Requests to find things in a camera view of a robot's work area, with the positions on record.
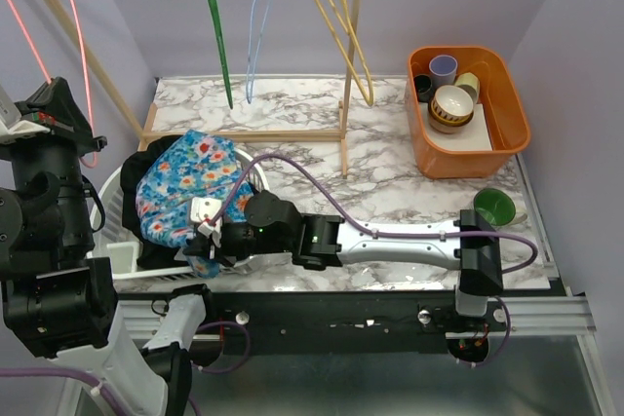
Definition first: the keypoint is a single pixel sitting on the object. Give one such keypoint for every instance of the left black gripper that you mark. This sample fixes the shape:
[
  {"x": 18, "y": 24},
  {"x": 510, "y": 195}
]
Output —
[{"x": 54, "y": 107}]

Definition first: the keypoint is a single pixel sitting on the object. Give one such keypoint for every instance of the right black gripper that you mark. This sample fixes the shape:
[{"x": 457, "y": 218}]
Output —
[{"x": 202, "y": 246}]

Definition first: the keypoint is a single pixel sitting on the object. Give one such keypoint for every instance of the black pleated skirt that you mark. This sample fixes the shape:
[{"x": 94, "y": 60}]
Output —
[{"x": 134, "y": 168}]

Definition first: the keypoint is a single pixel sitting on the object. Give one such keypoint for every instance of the floral blue garment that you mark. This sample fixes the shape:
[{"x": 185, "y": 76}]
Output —
[{"x": 195, "y": 165}]

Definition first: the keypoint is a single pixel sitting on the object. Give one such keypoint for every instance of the green hanger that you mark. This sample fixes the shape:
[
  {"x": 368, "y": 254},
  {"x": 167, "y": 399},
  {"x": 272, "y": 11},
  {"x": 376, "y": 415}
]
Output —
[{"x": 221, "y": 49}]

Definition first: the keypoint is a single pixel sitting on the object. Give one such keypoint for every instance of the light blue wire hanger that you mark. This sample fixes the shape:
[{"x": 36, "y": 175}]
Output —
[{"x": 259, "y": 14}]

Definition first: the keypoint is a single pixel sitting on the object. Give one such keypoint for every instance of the yellow hanger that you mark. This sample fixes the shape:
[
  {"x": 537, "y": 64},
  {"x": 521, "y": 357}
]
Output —
[{"x": 335, "y": 14}]

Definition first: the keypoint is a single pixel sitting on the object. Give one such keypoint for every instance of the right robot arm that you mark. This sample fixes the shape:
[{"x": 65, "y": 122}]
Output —
[{"x": 466, "y": 245}]

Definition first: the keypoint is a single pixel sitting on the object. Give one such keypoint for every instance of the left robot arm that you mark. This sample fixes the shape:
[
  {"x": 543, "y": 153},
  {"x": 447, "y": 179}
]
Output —
[{"x": 58, "y": 297}]

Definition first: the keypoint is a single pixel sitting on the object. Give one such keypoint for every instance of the white laundry basket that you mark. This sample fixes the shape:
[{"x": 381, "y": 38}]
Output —
[{"x": 123, "y": 248}]

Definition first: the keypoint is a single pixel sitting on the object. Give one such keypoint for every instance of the wooden clothes rack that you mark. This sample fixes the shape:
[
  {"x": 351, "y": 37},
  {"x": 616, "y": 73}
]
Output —
[{"x": 145, "y": 134}]

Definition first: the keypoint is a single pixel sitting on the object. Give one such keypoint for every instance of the black cup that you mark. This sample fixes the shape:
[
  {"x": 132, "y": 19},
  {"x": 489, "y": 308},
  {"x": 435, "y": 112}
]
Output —
[{"x": 424, "y": 88}]

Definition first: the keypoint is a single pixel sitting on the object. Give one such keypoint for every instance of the patterned white bowl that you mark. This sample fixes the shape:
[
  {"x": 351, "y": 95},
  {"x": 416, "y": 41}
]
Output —
[{"x": 450, "y": 110}]

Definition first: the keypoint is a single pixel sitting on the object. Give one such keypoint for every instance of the green interior mug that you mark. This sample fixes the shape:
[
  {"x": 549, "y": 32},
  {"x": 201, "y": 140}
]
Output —
[{"x": 498, "y": 208}]

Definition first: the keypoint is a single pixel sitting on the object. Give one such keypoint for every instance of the orange plastic bin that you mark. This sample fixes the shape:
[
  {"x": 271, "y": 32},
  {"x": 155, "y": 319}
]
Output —
[{"x": 498, "y": 130}]

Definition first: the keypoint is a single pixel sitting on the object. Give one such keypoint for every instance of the purple cup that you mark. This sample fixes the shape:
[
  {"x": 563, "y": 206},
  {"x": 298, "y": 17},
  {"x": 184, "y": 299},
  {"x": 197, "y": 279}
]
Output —
[{"x": 443, "y": 69}]

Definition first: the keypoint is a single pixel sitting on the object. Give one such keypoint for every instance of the cream cup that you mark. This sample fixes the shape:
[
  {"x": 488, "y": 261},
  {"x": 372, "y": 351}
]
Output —
[{"x": 470, "y": 83}]

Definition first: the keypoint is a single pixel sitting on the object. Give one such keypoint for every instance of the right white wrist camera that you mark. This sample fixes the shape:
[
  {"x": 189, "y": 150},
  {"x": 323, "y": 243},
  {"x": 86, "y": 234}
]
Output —
[{"x": 201, "y": 213}]

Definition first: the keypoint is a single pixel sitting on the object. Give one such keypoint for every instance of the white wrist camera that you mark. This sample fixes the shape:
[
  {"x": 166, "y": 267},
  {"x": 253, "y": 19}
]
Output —
[
  {"x": 12, "y": 119},
  {"x": 201, "y": 213}
]

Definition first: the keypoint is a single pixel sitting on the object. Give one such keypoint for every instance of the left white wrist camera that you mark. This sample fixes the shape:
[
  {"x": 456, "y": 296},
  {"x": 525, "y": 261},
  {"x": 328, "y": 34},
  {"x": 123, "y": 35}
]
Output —
[{"x": 12, "y": 119}]

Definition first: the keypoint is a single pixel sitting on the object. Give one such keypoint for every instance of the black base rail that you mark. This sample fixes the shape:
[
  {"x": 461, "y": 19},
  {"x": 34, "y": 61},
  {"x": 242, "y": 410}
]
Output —
[{"x": 308, "y": 323}]

